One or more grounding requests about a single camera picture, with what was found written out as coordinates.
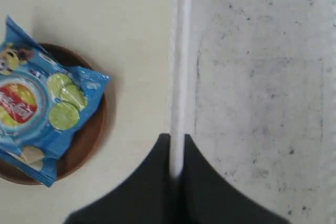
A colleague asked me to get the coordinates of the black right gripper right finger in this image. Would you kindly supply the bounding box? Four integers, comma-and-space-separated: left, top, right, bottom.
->
180, 134, 289, 224

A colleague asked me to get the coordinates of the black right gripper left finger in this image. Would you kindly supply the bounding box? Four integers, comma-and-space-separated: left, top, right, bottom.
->
65, 133, 172, 223

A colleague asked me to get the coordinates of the brown wooden plate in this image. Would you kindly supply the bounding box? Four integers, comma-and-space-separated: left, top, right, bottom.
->
1, 43, 108, 185

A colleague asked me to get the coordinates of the blue chips bag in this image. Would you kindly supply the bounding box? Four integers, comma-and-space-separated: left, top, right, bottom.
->
1, 17, 110, 187

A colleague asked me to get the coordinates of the white perforated plastic basket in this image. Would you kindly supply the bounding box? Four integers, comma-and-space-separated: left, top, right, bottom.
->
170, 0, 335, 223

